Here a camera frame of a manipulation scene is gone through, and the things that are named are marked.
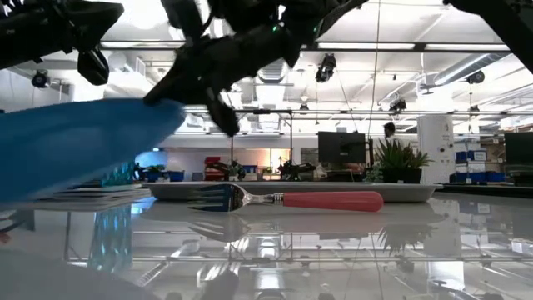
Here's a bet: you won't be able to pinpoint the red box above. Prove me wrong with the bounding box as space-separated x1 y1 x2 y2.
203 156 222 182

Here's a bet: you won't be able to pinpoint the grey serving tray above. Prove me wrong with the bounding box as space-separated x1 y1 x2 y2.
142 180 444 204

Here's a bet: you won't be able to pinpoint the blue plate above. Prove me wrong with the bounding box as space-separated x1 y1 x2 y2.
0 97 187 205

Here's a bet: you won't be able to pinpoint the fork with red handle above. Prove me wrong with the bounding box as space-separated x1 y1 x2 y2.
187 183 385 214

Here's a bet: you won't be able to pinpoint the blue storage bins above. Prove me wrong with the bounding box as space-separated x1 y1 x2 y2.
453 149 507 184

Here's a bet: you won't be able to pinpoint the potted green plant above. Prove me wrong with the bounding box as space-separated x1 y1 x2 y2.
372 137 435 185

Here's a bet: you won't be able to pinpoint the black overhead frame bar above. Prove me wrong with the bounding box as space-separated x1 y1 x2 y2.
98 39 512 53

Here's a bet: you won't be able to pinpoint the black metal frame stand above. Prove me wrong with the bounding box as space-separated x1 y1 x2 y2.
230 108 294 181

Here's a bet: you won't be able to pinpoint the teal faceted plastic cup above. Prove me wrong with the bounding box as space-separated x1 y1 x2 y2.
101 161 136 188

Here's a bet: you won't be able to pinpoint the stack of flat mats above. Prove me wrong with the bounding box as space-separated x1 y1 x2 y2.
31 185 152 213

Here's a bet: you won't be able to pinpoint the black computer monitor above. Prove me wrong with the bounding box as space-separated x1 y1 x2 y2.
504 131 533 166
317 131 368 165

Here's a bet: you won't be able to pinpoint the black ceiling spotlight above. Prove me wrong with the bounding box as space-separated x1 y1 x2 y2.
314 52 338 84
31 69 51 89
466 69 486 86

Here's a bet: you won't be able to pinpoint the white round column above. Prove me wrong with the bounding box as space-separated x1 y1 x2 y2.
416 114 456 185

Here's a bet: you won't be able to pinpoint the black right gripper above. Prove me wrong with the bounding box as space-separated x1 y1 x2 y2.
143 22 301 138

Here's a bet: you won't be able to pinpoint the person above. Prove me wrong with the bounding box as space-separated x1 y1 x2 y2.
382 122 400 141

